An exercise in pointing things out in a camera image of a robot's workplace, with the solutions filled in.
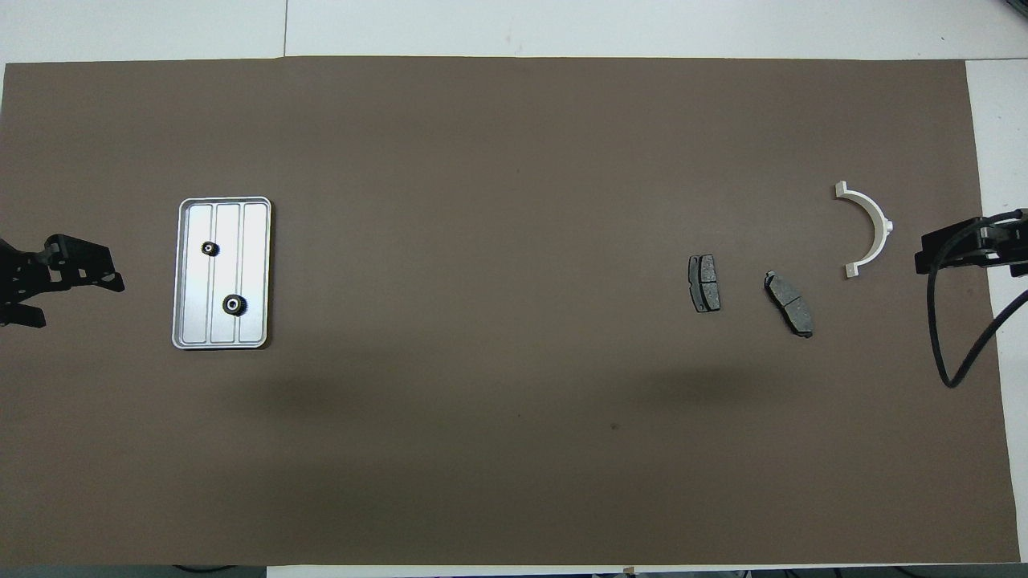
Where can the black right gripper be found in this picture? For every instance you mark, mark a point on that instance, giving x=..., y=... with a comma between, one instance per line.
x=1008, y=241

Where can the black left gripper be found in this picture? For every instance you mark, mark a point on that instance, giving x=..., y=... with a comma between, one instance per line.
x=24, y=277

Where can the small black bearing gear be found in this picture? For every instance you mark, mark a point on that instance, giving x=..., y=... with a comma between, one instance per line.
x=210, y=249

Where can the large black bearing gear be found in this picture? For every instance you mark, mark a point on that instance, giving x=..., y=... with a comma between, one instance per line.
x=234, y=304

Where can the silver metal tray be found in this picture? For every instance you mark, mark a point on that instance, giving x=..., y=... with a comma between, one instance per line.
x=253, y=273

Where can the long curved grey brake pad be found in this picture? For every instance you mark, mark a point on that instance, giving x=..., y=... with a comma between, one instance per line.
x=789, y=303

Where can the short rectangular grey brake pad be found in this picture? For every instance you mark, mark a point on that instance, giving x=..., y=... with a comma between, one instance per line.
x=705, y=283

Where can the brown table mat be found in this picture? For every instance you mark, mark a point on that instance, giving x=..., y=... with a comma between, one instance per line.
x=514, y=449

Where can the white semicircular bracket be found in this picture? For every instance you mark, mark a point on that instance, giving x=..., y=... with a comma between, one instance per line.
x=877, y=221

